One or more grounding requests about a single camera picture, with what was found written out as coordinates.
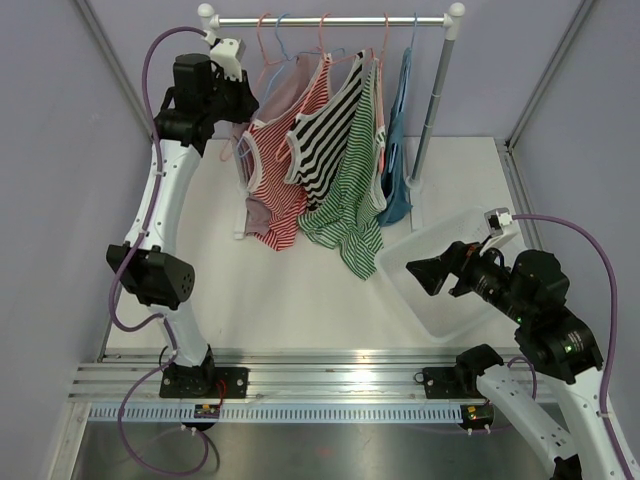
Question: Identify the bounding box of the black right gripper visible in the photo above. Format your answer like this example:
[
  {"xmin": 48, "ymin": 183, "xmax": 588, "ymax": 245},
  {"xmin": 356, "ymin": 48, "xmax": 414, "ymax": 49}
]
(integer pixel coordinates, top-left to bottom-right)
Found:
[{"xmin": 406, "ymin": 234, "xmax": 532, "ymax": 323}]

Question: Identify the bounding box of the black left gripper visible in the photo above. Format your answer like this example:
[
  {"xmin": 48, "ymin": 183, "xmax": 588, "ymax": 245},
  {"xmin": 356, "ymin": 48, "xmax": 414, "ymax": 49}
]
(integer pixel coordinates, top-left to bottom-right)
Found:
[{"xmin": 201, "ymin": 66, "xmax": 258, "ymax": 124}]

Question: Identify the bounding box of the light blue wire hanger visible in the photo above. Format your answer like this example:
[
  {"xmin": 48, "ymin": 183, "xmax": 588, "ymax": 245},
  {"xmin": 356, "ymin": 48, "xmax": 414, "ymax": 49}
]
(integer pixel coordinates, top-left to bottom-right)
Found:
[{"xmin": 234, "ymin": 12, "xmax": 347, "ymax": 159}]

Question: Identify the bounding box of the pink wire hanger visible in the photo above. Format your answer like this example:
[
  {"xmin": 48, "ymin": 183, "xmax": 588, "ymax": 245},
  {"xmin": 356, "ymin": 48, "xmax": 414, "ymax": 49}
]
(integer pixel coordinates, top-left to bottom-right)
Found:
[
  {"xmin": 372, "ymin": 13, "xmax": 390, "ymax": 174},
  {"xmin": 219, "ymin": 12, "xmax": 292, "ymax": 162},
  {"xmin": 276, "ymin": 13, "xmax": 356, "ymax": 162}
]

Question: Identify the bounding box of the red white striped tank top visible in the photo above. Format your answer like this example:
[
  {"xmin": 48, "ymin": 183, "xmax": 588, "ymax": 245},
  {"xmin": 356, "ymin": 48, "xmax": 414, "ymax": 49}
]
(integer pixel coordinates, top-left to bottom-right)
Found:
[{"xmin": 244, "ymin": 58, "xmax": 321, "ymax": 251}]

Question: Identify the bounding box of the mauve pink tank top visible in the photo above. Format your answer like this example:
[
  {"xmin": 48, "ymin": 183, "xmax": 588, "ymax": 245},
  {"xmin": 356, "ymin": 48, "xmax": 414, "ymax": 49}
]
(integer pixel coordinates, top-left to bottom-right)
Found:
[{"xmin": 233, "ymin": 53, "xmax": 311, "ymax": 238}]

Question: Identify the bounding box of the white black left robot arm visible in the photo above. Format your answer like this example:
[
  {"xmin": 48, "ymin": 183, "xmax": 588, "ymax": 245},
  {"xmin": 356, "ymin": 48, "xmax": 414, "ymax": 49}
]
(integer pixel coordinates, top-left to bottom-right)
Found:
[{"xmin": 106, "ymin": 53, "xmax": 259, "ymax": 398}]

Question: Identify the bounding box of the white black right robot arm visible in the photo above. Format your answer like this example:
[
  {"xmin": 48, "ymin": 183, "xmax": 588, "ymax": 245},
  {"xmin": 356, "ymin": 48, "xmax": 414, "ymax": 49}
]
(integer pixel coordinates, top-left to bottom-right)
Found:
[{"xmin": 406, "ymin": 241, "xmax": 639, "ymax": 479}]

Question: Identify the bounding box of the blue tank top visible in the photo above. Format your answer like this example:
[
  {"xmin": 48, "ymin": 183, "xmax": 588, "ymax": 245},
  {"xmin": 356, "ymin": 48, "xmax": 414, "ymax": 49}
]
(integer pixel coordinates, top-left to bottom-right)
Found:
[{"xmin": 378, "ymin": 47, "xmax": 413, "ymax": 227}]

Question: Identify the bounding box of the black white striped tank top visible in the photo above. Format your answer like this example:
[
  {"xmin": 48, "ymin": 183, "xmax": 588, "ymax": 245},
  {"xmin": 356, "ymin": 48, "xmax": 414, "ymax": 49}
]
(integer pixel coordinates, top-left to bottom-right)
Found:
[{"xmin": 285, "ymin": 51, "xmax": 365, "ymax": 211}]

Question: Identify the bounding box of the green white striped tank top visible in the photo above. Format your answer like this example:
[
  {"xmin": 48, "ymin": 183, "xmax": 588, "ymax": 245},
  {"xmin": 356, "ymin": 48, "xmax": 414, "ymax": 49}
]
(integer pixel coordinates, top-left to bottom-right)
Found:
[{"xmin": 298, "ymin": 58, "xmax": 387, "ymax": 280}]

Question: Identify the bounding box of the white plastic basket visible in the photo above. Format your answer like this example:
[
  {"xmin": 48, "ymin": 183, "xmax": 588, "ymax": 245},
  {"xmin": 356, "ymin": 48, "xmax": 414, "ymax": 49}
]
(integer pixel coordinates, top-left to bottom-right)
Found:
[{"xmin": 375, "ymin": 206, "xmax": 495, "ymax": 344}]

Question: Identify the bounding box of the white silver clothes rack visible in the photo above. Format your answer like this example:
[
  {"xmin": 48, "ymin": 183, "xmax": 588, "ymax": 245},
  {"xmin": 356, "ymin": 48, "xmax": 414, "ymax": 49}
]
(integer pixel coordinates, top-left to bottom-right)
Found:
[{"xmin": 197, "ymin": 2, "xmax": 466, "ymax": 230}]

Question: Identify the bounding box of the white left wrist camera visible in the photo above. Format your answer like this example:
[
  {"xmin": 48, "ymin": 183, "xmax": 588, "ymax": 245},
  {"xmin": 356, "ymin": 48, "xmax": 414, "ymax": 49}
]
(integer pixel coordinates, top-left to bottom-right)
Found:
[{"xmin": 209, "ymin": 38, "xmax": 246, "ymax": 81}]

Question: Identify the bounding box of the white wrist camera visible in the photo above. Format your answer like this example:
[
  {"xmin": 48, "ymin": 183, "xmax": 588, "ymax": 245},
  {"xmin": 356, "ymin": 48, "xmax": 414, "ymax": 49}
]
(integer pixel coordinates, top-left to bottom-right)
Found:
[
  {"xmin": 481, "ymin": 207, "xmax": 520, "ymax": 253},
  {"xmin": 209, "ymin": 38, "xmax": 246, "ymax": 81}
]

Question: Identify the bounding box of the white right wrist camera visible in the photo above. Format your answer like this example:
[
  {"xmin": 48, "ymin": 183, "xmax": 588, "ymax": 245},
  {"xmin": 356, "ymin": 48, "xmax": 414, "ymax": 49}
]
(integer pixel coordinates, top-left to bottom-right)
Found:
[{"xmin": 481, "ymin": 207, "xmax": 520, "ymax": 253}]

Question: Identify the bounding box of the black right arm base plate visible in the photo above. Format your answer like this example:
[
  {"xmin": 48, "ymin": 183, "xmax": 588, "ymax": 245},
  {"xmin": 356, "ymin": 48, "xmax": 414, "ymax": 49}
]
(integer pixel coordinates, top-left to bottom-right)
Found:
[{"xmin": 422, "ymin": 367, "xmax": 482, "ymax": 399}]

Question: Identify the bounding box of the blue wire hanger rightmost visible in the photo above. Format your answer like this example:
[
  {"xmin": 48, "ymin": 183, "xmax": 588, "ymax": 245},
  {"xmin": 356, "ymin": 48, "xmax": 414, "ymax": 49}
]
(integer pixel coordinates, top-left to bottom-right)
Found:
[{"xmin": 385, "ymin": 14, "xmax": 418, "ymax": 176}]

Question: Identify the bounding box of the white slotted cable duct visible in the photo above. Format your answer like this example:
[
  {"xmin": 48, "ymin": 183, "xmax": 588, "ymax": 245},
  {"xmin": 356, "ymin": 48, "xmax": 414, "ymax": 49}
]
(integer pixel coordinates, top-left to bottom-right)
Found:
[{"xmin": 89, "ymin": 402, "xmax": 462, "ymax": 424}]

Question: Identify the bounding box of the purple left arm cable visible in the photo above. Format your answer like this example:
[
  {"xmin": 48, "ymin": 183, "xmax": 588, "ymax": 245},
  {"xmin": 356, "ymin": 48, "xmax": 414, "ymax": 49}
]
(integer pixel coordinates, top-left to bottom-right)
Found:
[{"xmin": 107, "ymin": 25, "xmax": 221, "ymax": 474}]

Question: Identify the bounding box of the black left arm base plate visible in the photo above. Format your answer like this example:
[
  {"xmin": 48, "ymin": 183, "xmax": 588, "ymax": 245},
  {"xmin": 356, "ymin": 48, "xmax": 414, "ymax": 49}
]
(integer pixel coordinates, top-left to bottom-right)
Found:
[{"xmin": 159, "ymin": 365, "xmax": 249, "ymax": 399}]

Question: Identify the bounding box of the aluminium mounting rail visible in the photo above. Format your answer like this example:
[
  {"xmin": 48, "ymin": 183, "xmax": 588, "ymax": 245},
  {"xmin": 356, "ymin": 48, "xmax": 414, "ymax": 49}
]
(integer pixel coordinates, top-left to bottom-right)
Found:
[{"xmin": 67, "ymin": 349, "xmax": 566, "ymax": 403}]

